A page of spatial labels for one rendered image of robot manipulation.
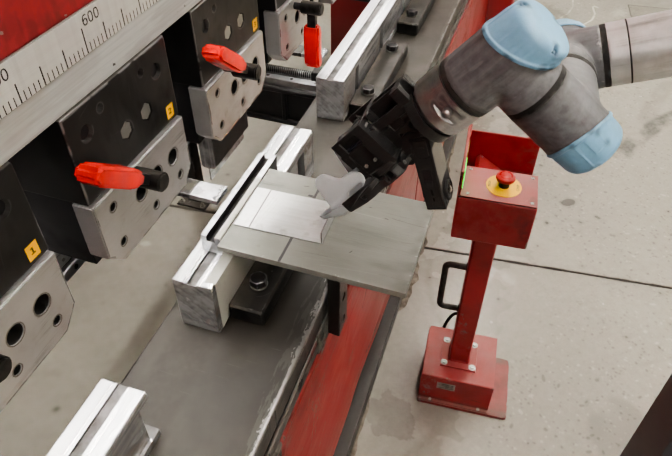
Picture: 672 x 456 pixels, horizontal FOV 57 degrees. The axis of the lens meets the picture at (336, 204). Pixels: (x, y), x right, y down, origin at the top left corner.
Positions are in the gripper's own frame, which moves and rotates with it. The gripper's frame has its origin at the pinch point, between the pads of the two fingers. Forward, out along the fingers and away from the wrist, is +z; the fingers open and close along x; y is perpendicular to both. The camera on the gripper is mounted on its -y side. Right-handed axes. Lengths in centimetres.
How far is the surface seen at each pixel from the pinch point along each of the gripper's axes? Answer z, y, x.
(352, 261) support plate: 1.3, -6.0, 5.6
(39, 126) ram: -14.6, 28.4, 31.8
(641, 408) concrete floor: 34, -122, -57
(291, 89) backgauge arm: 35, 10, -57
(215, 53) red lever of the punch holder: -14.5, 23.5, 12.2
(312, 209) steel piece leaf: 6.5, 0.7, -2.1
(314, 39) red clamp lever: -6.4, 16.4, -14.6
